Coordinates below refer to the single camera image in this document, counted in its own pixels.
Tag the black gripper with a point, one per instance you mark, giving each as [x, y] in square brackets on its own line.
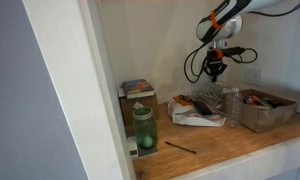
[215, 65]

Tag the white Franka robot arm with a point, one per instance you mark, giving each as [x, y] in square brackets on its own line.
[223, 20]

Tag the clear plastic bag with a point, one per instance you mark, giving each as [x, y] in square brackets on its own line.
[190, 118]

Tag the cardboard box of pens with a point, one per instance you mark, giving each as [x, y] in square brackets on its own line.
[266, 116]

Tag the small brown cardboard box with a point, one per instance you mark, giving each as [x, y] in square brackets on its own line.
[146, 106]

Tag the thin black stylus pen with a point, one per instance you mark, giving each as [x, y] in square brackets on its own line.
[180, 147]

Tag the small white box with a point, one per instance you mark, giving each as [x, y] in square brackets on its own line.
[132, 146]

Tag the black flat device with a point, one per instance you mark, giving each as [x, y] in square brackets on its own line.
[202, 107]

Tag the clear plastic water bottle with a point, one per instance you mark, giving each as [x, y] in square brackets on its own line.
[234, 108]

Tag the orange rectangular case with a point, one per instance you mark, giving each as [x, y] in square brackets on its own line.
[182, 101]

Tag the grey marker orange cap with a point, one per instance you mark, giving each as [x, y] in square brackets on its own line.
[258, 100]

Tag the colourful paperback book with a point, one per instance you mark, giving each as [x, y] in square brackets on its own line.
[138, 87]

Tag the white paper scrap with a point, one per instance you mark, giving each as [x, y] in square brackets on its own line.
[138, 105]

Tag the green glass mason jar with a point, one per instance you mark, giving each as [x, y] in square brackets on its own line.
[145, 126]

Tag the light green ball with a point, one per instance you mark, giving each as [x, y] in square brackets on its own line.
[146, 142]

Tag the dark square jar base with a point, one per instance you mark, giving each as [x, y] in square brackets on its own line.
[148, 152]

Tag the orange gripper mount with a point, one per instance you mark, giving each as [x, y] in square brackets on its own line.
[218, 54]

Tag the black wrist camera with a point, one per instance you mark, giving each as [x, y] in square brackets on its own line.
[233, 51]

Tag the white wall outlet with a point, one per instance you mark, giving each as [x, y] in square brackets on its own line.
[253, 76]

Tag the white alcove side post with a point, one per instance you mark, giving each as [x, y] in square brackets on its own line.
[73, 83]

